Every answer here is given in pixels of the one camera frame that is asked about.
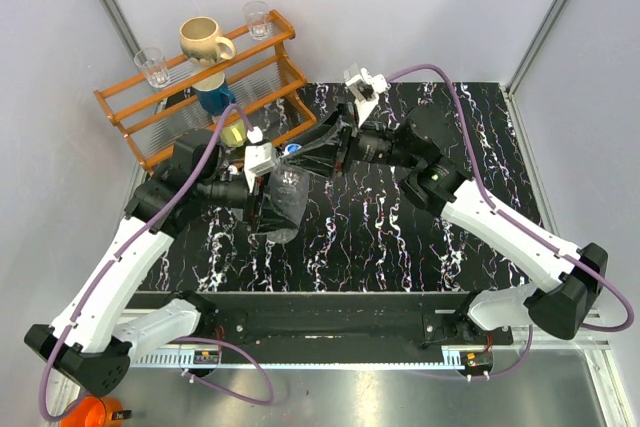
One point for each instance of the blue ceramic mug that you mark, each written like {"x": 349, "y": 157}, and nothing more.
{"x": 213, "y": 94}

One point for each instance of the white bottle cap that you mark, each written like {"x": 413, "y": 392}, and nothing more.
{"x": 291, "y": 148}

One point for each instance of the yellow ceramic mug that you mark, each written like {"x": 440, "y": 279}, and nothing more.
{"x": 234, "y": 135}

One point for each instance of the clear drinking glass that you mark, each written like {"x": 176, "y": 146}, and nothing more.
{"x": 152, "y": 65}
{"x": 256, "y": 15}

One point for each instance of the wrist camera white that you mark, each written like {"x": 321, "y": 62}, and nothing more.
{"x": 260, "y": 157}
{"x": 366, "y": 90}

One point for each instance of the clear plastic bottle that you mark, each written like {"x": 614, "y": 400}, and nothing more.
{"x": 231, "y": 172}
{"x": 288, "y": 188}

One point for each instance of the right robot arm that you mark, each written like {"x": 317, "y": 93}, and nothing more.
{"x": 563, "y": 278}

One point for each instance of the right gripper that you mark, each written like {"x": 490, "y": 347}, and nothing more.
{"x": 324, "y": 160}

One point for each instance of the clear drinking glass left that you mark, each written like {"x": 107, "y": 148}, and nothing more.
{"x": 152, "y": 65}

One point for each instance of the orange cup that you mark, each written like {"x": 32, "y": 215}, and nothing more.
{"x": 97, "y": 412}

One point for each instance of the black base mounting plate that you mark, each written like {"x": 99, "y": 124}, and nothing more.
{"x": 421, "y": 319}

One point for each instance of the beige ceramic mug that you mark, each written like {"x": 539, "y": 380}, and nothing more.
{"x": 203, "y": 42}

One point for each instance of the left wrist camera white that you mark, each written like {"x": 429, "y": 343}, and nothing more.
{"x": 260, "y": 157}

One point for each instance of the orange wooden shelf rack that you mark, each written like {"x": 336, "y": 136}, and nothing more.
{"x": 261, "y": 76}

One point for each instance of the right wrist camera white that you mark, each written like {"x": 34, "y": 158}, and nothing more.
{"x": 366, "y": 90}

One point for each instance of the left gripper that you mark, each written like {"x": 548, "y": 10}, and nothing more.
{"x": 264, "y": 218}

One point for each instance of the clear drinking glass right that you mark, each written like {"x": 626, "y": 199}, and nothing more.
{"x": 256, "y": 15}

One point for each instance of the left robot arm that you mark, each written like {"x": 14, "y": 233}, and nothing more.
{"x": 86, "y": 342}

